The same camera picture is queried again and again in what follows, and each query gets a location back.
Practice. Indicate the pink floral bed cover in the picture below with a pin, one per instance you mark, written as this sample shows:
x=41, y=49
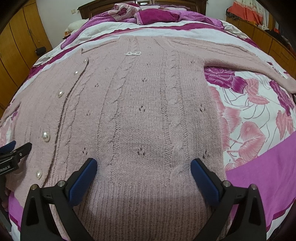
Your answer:
x=254, y=129

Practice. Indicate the wooden side cabinet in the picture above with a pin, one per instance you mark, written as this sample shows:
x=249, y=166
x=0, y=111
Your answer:
x=267, y=43

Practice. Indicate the orange white curtain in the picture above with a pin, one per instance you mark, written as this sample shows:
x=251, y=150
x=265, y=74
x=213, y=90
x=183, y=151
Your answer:
x=250, y=10

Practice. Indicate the dark wooden headboard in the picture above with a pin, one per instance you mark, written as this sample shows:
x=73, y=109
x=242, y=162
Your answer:
x=97, y=7

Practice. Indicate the crumpled magenta blanket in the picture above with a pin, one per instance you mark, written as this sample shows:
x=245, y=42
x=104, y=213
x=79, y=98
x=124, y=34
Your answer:
x=123, y=12

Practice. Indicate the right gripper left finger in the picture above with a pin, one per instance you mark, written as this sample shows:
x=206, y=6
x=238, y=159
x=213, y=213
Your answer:
x=37, y=220

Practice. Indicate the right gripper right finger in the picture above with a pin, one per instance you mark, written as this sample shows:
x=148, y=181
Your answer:
x=249, y=220

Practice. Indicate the black wall device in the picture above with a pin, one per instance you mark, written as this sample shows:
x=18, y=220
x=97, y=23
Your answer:
x=40, y=51

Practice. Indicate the white plush toy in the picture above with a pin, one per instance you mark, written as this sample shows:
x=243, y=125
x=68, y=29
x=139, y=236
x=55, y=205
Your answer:
x=74, y=26

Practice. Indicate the wooden wardrobe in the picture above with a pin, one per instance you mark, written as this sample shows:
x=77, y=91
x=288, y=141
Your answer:
x=20, y=37

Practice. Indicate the pink knitted cardigan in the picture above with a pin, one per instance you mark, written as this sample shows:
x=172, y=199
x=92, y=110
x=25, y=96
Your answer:
x=129, y=129

